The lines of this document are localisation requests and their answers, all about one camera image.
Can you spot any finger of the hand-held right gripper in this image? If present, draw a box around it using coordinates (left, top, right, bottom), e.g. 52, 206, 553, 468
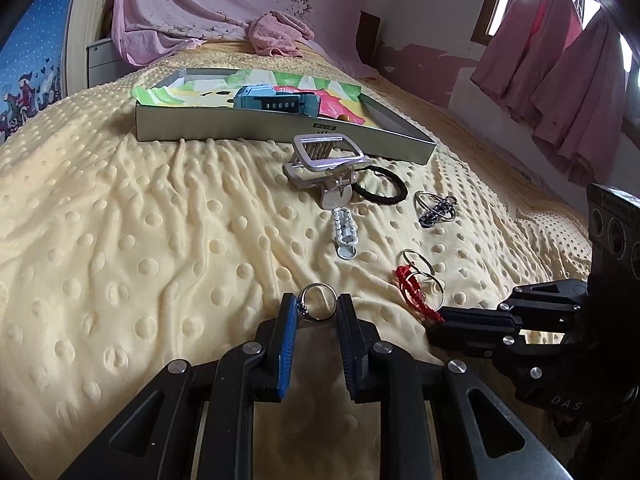
440, 280, 590, 331
426, 319, 551, 406

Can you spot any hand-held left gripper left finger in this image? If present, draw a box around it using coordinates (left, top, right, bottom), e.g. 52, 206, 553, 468
60, 292, 301, 480

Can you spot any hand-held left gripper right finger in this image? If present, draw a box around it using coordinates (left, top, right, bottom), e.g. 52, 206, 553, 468
336, 294, 576, 480

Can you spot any thin silver bangle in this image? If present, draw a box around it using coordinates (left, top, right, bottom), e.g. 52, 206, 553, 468
406, 271, 446, 311
398, 248, 432, 277

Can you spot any silver ring with blue stone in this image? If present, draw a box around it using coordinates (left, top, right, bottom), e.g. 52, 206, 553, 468
297, 282, 338, 322

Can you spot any red braided string bracelet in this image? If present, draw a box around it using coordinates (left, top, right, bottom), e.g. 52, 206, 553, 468
395, 265, 445, 324

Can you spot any silver ring with dark chain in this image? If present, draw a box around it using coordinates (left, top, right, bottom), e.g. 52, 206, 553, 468
414, 191, 457, 230

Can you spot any black hair tie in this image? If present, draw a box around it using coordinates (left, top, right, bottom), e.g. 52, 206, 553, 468
351, 165, 408, 207

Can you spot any large silver hair claw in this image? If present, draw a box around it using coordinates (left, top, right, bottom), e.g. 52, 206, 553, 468
282, 132, 372, 211

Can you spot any grey cardboard box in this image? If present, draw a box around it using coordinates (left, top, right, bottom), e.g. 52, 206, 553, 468
134, 66, 437, 166

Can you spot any yellow dotted blanket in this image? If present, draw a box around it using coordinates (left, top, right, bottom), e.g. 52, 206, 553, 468
0, 40, 601, 480

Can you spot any pink curtain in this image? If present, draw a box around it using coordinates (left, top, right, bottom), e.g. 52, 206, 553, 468
470, 0, 636, 186

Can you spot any blue watch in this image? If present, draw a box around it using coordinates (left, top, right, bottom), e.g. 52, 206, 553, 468
232, 84, 321, 118

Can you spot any colourful paper lining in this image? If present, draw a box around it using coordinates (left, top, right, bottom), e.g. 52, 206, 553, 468
131, 72, 363, 126

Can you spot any pink towel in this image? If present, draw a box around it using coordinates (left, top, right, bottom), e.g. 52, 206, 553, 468
244, 10, 316, 58

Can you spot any brown board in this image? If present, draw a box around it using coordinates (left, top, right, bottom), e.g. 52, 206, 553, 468
357, 10, 382, 68

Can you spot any grey drawer cabinet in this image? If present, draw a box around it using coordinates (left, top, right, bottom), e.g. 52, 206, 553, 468
86, 37, 126, 88

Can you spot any pink hanging sheet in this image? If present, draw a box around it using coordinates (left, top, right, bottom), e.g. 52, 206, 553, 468
111, 0, 382, 78

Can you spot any blue dotted wardrobe cover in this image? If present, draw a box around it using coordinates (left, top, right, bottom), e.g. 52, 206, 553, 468
0, 0, 83, 143

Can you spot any beige wooden cabinet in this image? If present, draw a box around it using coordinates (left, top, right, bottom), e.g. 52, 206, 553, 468
64, 0, 122, 97

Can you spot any brown window frame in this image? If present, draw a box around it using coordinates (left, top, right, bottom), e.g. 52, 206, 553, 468
472, 0, 531, 46

